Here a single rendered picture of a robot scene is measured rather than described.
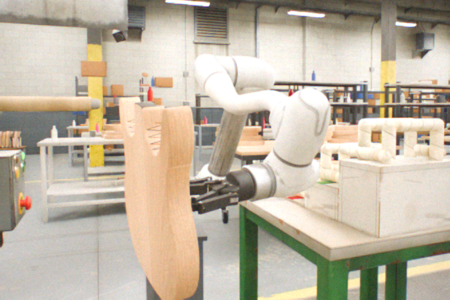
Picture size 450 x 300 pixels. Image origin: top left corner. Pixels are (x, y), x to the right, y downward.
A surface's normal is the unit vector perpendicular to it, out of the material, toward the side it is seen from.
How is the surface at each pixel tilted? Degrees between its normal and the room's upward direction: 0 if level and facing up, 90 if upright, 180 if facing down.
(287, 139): 103
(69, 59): 90
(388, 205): 90
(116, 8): 90
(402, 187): 90
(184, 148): 109
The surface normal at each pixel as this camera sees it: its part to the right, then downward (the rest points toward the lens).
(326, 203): -0.93, 0.02
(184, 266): 0.49, 0.19
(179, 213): 0.45, -0.18
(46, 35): 0.33, 0.05
